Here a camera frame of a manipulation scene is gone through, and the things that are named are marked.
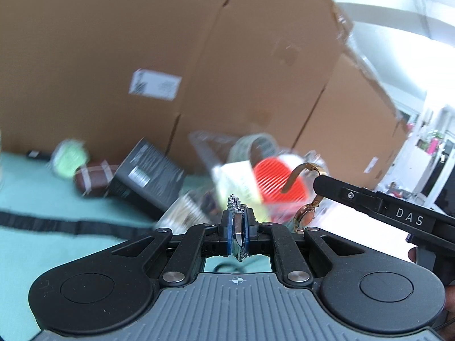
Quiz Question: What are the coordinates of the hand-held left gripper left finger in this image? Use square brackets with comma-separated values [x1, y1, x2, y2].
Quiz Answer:
[111, 210, 237, 288]

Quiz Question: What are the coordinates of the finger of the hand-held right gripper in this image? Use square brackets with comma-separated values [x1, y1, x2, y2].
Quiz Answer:
[312, 174, 384, 218]

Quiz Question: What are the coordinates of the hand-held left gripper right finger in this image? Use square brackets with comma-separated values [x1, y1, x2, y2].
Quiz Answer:
[242, 210, 367, 288]

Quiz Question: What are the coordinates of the silver metal watch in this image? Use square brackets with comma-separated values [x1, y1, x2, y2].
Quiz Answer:
[227, 195, 254, 263]

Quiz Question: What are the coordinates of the rose gold watch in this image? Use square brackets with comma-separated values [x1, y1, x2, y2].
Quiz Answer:
[282, 162, 329, 235]

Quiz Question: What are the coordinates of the clear plastic container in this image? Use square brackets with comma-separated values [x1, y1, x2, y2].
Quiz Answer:
[188, 131, 328, 228]

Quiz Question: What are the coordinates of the black cardboard box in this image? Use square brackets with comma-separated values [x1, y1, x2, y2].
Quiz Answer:
[105, 138, 185, 221]

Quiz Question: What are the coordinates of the green label plastic bottle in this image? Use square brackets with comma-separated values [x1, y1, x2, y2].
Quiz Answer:
[50, 139, 89, 179]

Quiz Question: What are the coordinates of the teal cloth desktop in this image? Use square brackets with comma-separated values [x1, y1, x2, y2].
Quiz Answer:
[0, 151, 274, 332]

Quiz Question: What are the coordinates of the person's right hand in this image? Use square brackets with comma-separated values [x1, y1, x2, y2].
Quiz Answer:
[408, 247, 455, 331]

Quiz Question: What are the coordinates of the white yellow paper packet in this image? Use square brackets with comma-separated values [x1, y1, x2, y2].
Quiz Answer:
[212, 161, 264, 218]

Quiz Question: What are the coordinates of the red ribbed plastic holder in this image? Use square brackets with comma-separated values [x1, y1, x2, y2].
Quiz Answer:
[253, 158, 309, 221]

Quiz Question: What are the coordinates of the white round object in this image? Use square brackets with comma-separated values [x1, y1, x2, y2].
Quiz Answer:
[279, 153, 310, 166]

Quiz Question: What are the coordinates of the clear tape roll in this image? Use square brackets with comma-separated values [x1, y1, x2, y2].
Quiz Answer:
[227, 133, 280, 171]

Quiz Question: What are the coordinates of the small brown football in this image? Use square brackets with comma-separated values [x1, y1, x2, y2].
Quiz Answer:
[74, 161, 121, 198]

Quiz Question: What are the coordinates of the large brown cardboard box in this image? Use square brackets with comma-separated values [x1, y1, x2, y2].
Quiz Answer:
[0, 0, 356, 180]

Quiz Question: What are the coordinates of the black strap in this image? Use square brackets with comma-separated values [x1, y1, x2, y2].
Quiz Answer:
[0, 211, 158, 239]

